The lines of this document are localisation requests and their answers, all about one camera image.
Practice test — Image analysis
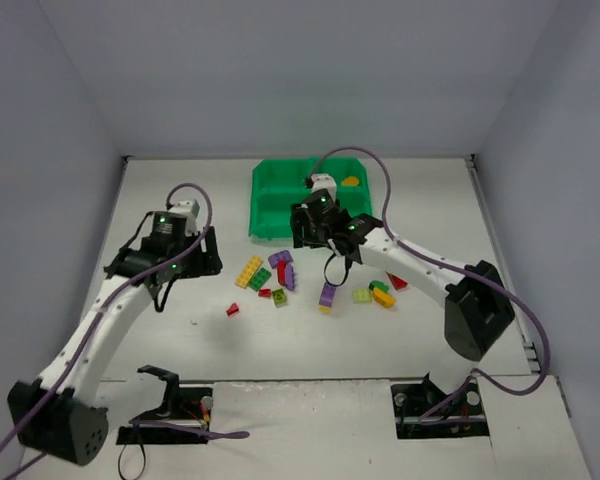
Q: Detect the yellow lego plate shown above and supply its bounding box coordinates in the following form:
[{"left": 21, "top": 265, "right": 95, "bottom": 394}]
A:
[{"left": 235, "top": 255, "right": 263, "bottom": 288}]

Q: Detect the purple curved lego brick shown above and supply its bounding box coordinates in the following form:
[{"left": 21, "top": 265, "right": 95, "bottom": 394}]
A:
[{"left": 268, "top": 249, "right": 293, "bottom": 269}]

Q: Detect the orange lego brick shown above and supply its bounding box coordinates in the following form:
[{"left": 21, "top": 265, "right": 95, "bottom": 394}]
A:
[{"left": 341, "top": 176, "right": 361, "bottom": 187}]

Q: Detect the red arch lego brick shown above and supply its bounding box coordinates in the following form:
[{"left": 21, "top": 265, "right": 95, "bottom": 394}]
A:
[{"left": 276, "top": 261, "right": 287, "bottom": 286}]

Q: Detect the small red slope lego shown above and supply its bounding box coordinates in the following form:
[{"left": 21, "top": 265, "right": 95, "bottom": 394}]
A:
[{"left": 226, "top": 303, "right": 240, "bottom": 317}]

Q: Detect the green lego plate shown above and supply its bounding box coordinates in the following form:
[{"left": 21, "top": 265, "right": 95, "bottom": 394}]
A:
[{"left": 247, "top": 267, "right": 271, "bottom": 291}]

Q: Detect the purple half-round lego brick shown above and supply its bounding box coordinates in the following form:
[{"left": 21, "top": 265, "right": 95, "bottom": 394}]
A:
[{"left": 284, "top": 263, "right": 297, "bottom": 292}]

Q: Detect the lime square lego brick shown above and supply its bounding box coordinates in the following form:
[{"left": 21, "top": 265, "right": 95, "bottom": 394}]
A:
[{"left": 271, "top": 288, "right": 288, "bottom": 307}]

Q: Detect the light green lego brick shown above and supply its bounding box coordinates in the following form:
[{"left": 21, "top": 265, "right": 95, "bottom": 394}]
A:
[{"left": 352, "top": 288, "right": 372, "bottom": 304}]

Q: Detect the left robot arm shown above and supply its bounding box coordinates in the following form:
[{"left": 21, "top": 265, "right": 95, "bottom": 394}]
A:
[{"left": 7, "top": 212, "right": 222, "bottom": 466}]

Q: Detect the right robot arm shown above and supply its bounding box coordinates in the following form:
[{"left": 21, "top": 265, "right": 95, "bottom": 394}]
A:
[{"left": 290, "top": 189, "right": 514, "bottom": 404}]

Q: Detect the green four-compartment bin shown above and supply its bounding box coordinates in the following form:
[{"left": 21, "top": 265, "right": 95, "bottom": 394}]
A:
[{"left": 248, "top": 157, "right": 372, "bottom": 240}]

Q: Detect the purple flower lego brick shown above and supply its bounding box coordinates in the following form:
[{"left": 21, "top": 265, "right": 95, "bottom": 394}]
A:
[{"left": 318, "top": 282, "right": 337, "bottom": 309}]

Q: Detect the dark green lego piece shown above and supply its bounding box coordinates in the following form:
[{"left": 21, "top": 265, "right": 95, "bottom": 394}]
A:
[{"left": 369, "top": 280, "right": 389, "bottom": 293}]

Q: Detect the red square lego brick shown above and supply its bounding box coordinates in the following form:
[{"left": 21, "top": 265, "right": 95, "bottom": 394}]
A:
[{"left": 387, "top": 273, "right": 409, "bottom": 291}]

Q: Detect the yellow curved lego brick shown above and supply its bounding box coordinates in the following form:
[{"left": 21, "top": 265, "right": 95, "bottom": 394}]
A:
[{"left": 371, "top": 288, "right": 396, "bottom": 309}]

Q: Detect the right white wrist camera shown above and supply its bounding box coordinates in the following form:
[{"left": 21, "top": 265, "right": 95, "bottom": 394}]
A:
[{"left": 305, "top": 173, "right": 337, "bottom": 197}]

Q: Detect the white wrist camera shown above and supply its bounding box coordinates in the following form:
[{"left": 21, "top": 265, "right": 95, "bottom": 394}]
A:
[
  {"left": 168, "top": 200, "right": 200, "bottom": 236},
  {"left": 305, "top": 173, "right": 337, "bottom": 197}
]

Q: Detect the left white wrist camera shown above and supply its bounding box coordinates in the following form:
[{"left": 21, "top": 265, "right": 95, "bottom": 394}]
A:
[{"left": 168, "top": 200, "right": 200, "bottom": 236}]

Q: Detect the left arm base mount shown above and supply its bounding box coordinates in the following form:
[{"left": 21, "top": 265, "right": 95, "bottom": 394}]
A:
[{"left": 116, "top": 365, "right": 213, "bottom": 447}]

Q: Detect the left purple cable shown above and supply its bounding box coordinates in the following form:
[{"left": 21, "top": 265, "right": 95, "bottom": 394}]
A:
[{"left": 0, "top": 183, "right": 251, "bottom": 480}]

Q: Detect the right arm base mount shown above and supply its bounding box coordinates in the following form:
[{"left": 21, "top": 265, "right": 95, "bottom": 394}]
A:
[{"left": 390, "top": 378, "right": 490, "bottom": 440}]

